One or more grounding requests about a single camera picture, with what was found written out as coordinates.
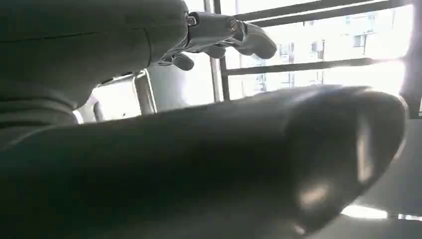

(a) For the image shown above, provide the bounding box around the bright ceiling light strip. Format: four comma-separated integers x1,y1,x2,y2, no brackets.
340,204,422,222

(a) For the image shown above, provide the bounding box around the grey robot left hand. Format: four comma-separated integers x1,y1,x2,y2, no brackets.
0,0,410,239

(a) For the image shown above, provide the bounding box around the grey round column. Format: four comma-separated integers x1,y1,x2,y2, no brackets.
145,61,190,115

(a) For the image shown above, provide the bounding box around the grey metal post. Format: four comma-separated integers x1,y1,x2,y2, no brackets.
132,70,158,116

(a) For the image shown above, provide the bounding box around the ribbed grey left arm sleeve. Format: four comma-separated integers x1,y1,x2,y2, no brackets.
0,94,79,152

